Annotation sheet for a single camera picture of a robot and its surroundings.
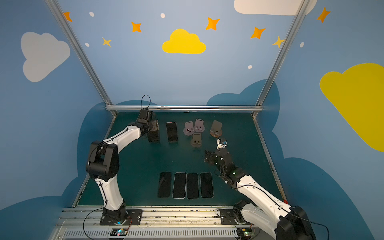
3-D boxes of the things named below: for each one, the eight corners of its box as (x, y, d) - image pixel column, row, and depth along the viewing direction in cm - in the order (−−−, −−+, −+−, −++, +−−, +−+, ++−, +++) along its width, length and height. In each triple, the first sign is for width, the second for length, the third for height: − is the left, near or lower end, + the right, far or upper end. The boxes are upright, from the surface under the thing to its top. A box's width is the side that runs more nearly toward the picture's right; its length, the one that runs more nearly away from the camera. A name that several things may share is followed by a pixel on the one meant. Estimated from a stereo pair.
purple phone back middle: (167, 142, 106) (164, 129, 95) (168, 134, 110) (166, 121, 100) (177, 142, 106) (175, 129, 95) (178, 134, 111) (176, 121, 100)
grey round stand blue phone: (190, 147, 106) (190, 140, 98) (190, 140, 109) (190, 133, 102) (201, 147, 106) (202, 140, 98) (201, 140, 110) (201, 133, 102)
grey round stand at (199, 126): (194, 132, 112) (195, 124, 105) (193, 127, 116) (194, 118, 108) (203, 132, 113) (203, 123, 105) (201, 126, 116) (202, 118, 109)
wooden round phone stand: (209, 134, 111) (211, 124, 102) (212, 129, 114) (214, 119, 105) (219, 138, 108) (221, 128, 99) (221, 133, 111) (224, 123, 102)
